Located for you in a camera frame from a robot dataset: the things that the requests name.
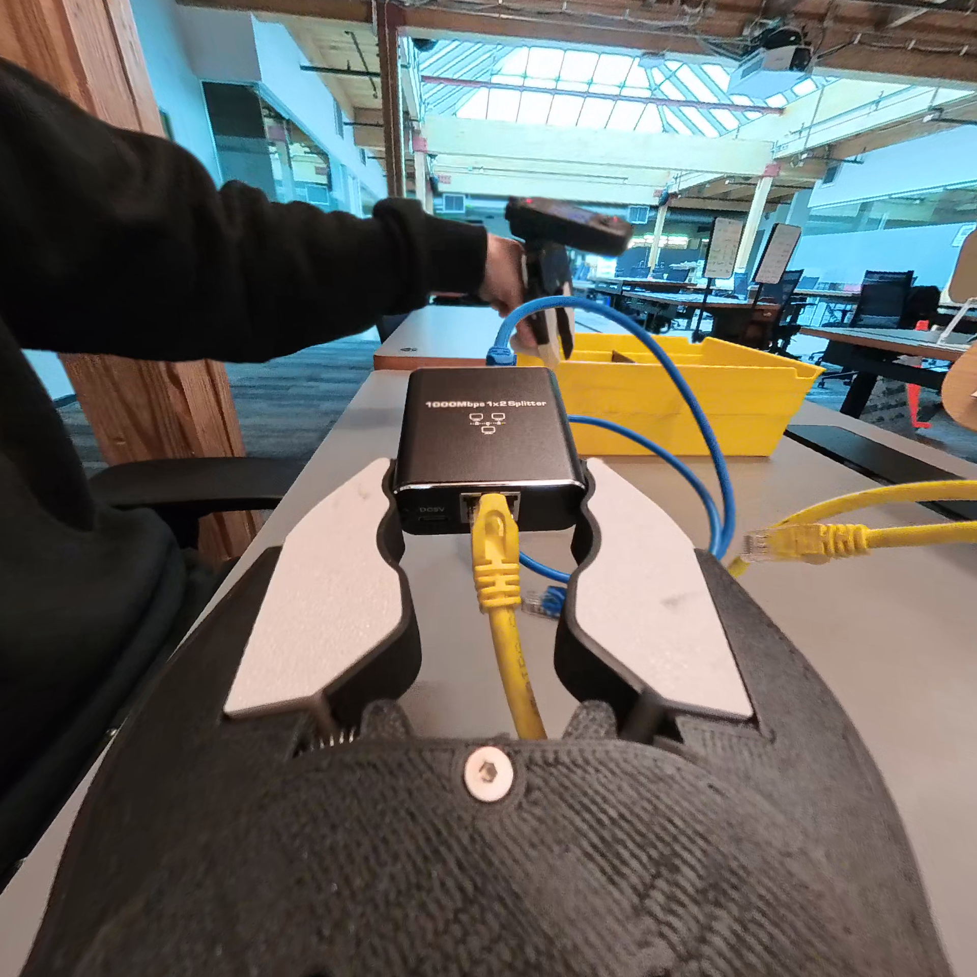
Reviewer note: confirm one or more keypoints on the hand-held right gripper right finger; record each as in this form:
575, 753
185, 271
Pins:
649, 595

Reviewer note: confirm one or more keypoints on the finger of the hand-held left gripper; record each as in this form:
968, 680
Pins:
546, 340
565, 324

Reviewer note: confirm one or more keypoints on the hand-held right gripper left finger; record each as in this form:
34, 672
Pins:
320, 588

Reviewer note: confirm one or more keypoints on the black network splitter box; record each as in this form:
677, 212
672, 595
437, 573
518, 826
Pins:
488, 435

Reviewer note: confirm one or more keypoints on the yellow plastic bin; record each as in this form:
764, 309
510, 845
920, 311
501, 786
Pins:
687, 404

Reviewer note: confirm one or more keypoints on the person's left forearm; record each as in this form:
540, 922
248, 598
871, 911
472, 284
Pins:
343, 267

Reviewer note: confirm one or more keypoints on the white desk with wooden edge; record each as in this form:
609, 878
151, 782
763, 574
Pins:
443, 336

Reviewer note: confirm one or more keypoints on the wooden background desk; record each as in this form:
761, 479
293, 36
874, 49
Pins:
885, 340

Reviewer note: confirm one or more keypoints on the person's left hand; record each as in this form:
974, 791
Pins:
504, 275

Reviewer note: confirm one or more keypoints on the standing whiteboard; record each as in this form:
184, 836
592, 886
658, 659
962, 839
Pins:
723, 248
777, 253

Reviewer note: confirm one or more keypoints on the black office chair armrest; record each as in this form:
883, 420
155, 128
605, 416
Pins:
191, 485

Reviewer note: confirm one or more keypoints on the brown ceiling support column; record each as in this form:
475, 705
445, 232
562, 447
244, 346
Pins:
391, 99

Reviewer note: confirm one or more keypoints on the wooden pillar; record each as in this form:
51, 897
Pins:
175, 412

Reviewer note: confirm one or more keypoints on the ceiling projector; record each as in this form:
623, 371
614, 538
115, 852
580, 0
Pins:
771, 65

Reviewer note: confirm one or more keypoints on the black mesh office chair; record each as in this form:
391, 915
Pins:
881, 298

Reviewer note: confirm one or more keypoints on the person's black sweater torso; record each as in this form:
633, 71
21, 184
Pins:
76, 381

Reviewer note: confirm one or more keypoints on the orange cone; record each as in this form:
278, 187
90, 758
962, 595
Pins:
920, 404

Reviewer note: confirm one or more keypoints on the light wooden chair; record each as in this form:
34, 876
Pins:
963, 381

